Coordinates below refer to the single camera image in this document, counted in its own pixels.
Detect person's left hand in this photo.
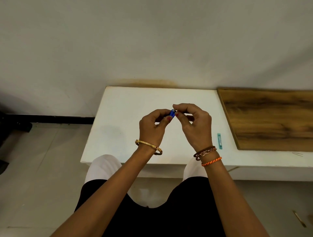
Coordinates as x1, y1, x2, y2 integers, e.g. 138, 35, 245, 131
139, 109, 173, 148

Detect person's right hand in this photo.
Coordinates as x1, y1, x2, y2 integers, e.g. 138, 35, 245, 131
172, 103, 213, 152

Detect person's right forearm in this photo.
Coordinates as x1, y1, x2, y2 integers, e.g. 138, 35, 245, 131
204, 161, 269, 237

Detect person's left forearm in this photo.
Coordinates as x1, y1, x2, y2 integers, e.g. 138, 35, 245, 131
50, 149, 157, 237

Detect gold bangle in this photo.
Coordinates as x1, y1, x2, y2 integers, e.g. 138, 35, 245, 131
135, 139, 163, 156

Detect white trousers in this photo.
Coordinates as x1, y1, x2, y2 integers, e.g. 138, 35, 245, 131
84, 154, 208, 193

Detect wooden board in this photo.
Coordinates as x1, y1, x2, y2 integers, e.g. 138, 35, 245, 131
217, 87, 313, 152

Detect black tunic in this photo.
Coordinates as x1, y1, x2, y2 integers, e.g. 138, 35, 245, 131
74, 176, 227, 237

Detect black skirting strip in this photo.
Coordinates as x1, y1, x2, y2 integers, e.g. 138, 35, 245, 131
5, 113, 95, 125

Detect black object on floor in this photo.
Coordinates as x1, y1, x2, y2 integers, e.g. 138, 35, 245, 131
0, 111, 33, 147

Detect small wooden stick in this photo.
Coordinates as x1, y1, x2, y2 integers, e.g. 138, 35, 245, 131
292, 210, 307, 228

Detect brown band bracelet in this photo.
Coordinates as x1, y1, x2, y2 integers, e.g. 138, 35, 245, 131
193, 146, 216, 158

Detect copper wire bracelet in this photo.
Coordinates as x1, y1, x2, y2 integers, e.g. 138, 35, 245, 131
195, 148, 217, 161

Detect orange braided bracelet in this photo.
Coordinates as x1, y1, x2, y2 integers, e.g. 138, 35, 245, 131
201, 157, 222, 167

